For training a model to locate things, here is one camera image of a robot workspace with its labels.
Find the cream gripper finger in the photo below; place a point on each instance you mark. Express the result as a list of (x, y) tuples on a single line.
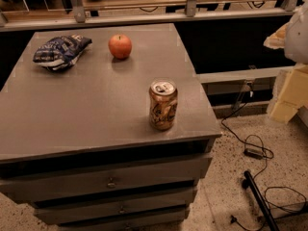
[(277, 39), (290, 93)]

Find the orange soda can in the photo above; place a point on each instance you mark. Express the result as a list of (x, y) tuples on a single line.
[(163, 95)]

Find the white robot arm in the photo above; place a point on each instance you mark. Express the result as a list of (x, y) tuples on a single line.
[(292, 37)]

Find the red apple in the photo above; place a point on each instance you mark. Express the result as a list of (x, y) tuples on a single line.
[(120, 46)]

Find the black power adapter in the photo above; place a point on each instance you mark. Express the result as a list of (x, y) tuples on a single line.
[(253, 153)]

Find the black pole on floor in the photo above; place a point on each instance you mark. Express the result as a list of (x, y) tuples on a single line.
[(250, 183)]

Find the top drawer knob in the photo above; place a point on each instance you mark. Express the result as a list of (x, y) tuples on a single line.
[(111, 184)]

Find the drawer knob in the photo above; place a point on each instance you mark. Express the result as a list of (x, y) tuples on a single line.
[(111, 184), (122, 210)]

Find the middle drawer knob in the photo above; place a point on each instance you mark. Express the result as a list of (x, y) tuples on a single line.
[(122, 210)]

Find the grey drawer cabinet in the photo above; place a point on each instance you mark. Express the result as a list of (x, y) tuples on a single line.
[(63, 135)]

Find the blue chip bag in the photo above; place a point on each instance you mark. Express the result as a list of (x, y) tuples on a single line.
[(61, 52)]

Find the metal railing frame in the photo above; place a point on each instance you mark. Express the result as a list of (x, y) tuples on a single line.
[(21, 15)]

